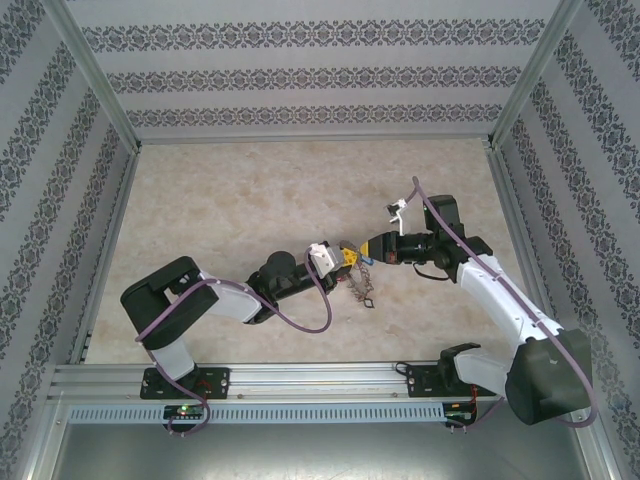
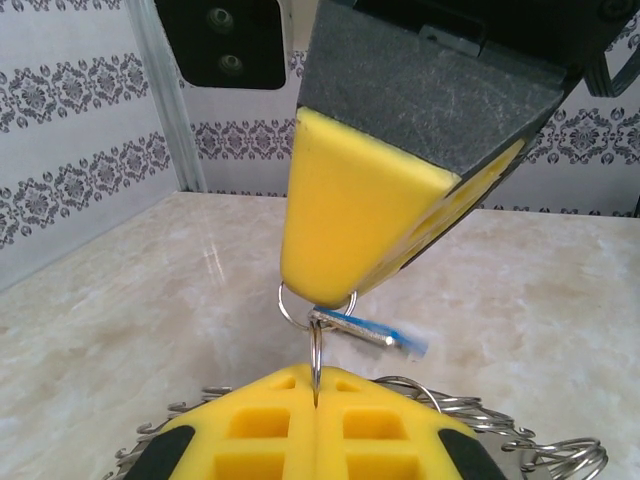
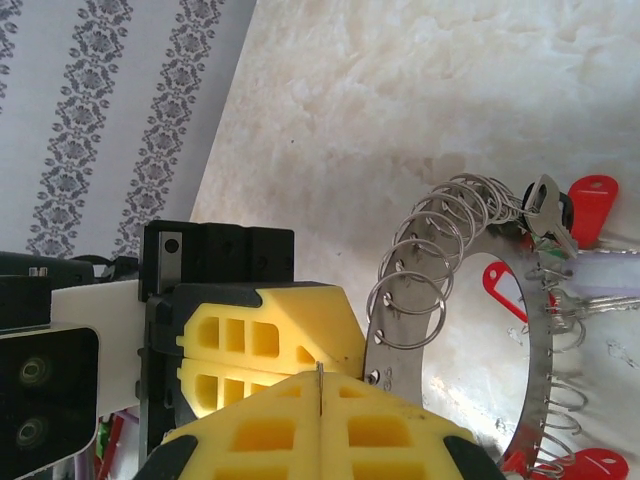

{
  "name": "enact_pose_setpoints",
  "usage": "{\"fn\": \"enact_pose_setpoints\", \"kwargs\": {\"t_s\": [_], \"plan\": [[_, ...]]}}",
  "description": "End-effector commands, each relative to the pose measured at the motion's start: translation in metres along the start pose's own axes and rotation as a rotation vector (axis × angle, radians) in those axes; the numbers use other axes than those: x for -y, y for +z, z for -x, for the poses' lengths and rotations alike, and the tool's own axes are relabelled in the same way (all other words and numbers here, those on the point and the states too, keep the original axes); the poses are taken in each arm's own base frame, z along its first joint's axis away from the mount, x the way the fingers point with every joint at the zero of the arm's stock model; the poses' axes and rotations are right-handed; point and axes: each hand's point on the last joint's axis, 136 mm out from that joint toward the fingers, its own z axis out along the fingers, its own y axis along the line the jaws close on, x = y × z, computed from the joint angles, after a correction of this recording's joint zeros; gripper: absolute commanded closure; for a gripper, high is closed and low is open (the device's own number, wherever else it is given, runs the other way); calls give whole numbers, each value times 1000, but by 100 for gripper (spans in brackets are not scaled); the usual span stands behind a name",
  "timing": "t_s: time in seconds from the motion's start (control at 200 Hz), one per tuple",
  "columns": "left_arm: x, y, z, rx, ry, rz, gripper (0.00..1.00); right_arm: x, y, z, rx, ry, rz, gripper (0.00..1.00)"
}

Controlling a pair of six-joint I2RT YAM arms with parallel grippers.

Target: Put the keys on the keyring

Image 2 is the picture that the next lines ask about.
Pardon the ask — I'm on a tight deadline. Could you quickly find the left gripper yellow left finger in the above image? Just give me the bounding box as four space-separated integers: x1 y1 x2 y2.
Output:
122 363 319 480

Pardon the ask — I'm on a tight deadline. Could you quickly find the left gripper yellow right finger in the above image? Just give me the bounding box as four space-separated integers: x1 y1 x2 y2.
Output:
316 364 506 480

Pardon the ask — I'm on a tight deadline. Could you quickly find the blue tag with key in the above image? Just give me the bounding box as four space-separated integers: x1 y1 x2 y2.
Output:
277 280 432 362

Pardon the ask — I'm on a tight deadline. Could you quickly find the metal keyring with split rings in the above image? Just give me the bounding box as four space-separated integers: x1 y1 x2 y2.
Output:
112 319 610 480

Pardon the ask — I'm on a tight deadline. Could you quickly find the aluminium frame post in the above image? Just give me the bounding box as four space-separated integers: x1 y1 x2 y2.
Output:
127 0 209 194

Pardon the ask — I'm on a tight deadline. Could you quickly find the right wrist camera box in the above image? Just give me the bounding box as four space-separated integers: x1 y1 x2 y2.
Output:
153 0 296 92

